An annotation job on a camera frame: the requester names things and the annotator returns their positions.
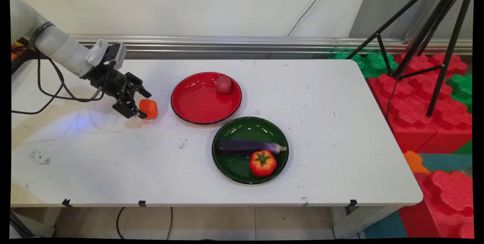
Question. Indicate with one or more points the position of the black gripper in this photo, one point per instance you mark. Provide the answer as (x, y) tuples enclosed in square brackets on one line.
[(109, 81)]

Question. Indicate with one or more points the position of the purple toy eggplant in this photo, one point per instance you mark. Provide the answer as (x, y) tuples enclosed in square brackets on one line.
[(242, 147)]

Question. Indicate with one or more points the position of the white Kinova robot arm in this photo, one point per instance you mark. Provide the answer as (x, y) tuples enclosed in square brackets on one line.
[(56, 45)]

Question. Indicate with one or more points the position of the orange toy block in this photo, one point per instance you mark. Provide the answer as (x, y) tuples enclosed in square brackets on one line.
[(149, 108)]

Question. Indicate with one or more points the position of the red plate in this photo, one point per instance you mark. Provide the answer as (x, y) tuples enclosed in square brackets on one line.
[(196, 102)]

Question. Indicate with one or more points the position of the pink toy peach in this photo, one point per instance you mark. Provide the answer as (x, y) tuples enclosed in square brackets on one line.
[(224, 85)]

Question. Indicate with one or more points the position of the black tape piece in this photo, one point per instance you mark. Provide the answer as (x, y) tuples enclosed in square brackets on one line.
[(142, 203), (67, 202), (352, 202)]

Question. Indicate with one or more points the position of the dark green plate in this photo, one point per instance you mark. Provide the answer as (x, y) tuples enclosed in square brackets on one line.
[(242, 128)]

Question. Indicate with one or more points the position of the red toy tomato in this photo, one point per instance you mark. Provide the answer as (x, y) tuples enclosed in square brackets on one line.
[(262, 164)]

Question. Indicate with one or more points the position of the green foam block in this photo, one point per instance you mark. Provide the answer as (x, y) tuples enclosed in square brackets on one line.
[(462, 89), (372, 64)]

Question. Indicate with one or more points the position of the white table leg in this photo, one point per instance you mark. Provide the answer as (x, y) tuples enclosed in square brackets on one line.
[(359, 221)]

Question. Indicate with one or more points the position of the large red foam block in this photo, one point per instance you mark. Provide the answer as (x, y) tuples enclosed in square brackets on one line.
[(446, 202), (404, 111)]

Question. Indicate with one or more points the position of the teal foam mat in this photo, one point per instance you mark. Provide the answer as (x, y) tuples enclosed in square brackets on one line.
[(446, 162), (385, 227)]

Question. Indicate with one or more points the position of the orange foam piece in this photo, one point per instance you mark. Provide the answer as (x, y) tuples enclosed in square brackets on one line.
[(414, 162)]

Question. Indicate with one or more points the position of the black tripod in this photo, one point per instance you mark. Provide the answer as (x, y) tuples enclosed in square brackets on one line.
[(452, 47)]

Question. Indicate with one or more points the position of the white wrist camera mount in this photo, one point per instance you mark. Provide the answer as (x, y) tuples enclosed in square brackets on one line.
[(100, 52)]

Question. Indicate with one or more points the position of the aluminium wall rail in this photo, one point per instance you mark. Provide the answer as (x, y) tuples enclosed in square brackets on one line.
[(245, 43)]

